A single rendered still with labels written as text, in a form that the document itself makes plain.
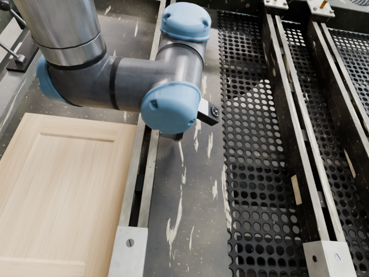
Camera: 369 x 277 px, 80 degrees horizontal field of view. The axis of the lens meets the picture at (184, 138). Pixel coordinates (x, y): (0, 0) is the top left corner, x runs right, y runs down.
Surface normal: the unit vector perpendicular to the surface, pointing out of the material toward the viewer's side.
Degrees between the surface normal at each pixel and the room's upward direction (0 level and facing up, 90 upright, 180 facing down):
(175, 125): 147
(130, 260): 57
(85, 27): 109
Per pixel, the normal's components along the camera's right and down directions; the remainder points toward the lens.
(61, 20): 0.31, 0.78
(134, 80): -0.04, -0.02
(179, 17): 0.12, -0.50
